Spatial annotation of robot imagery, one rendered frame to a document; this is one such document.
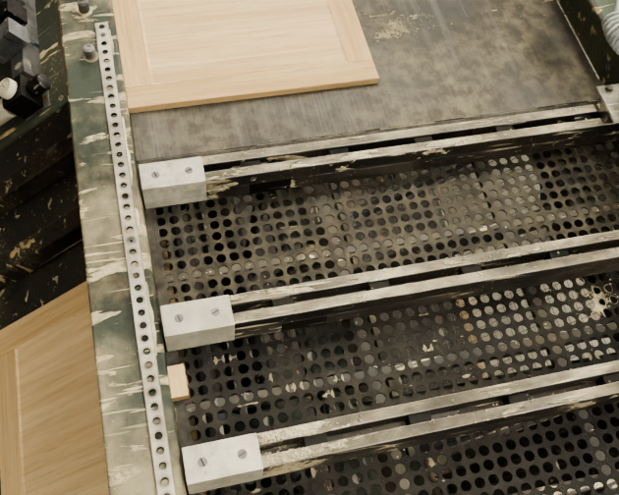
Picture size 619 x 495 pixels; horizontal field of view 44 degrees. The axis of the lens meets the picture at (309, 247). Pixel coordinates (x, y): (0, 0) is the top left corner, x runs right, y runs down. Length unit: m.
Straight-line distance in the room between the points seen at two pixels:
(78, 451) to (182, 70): 0.86
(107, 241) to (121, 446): 0.39
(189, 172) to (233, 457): 0.57
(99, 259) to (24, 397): 0.55
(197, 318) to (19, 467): 0.68
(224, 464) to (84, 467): 0.52
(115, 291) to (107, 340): 0.10
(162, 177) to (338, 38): 0.59
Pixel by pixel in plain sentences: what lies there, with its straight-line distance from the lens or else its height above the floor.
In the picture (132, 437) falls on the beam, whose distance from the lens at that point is 1.35.
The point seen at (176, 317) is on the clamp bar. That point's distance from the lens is 1.40.
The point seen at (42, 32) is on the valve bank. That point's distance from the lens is 1.93.
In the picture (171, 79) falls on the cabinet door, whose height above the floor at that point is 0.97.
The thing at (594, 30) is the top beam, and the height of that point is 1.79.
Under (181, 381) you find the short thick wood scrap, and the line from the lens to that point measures 1.41.
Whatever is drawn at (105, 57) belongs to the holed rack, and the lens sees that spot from 1.78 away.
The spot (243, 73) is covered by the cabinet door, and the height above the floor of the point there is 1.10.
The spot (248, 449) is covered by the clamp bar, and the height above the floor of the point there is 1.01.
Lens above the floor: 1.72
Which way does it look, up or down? 23 degrees down
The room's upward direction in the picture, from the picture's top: 63 degrees clockwise
